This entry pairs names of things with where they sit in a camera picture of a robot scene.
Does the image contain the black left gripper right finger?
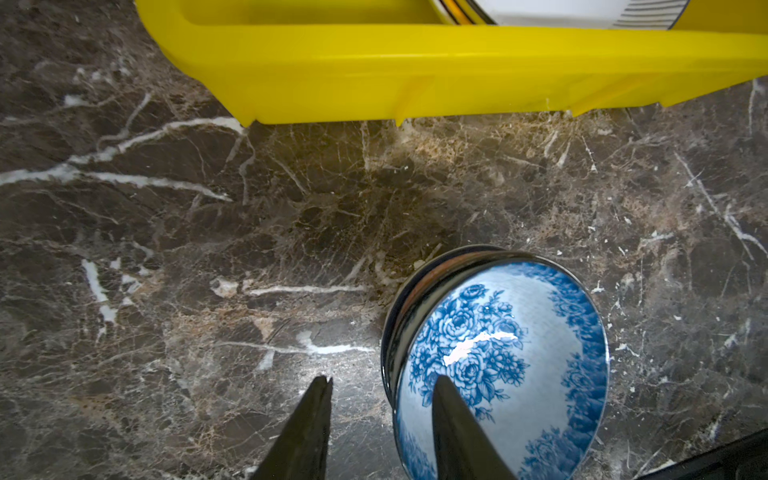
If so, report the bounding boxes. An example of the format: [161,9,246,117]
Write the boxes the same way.
[432,375,515,480]

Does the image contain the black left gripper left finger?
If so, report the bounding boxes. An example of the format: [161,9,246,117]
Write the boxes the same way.
[251,376,333,480]

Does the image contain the blue floral ceramic bowl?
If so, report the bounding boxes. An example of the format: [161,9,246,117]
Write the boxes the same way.
[389,251,609,479]

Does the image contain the black leaf-pattern bowl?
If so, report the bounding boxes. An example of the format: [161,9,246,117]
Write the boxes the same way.
[380,244,535,408]

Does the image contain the white black-striped-rim plate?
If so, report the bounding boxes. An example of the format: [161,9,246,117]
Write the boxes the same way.
[467,0,688,30]

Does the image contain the yellow-rim dotted plate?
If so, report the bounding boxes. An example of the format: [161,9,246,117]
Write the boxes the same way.
[430,0,485,25]

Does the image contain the yellow plastic bin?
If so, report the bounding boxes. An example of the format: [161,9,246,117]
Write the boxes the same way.
[136,1,767,126]

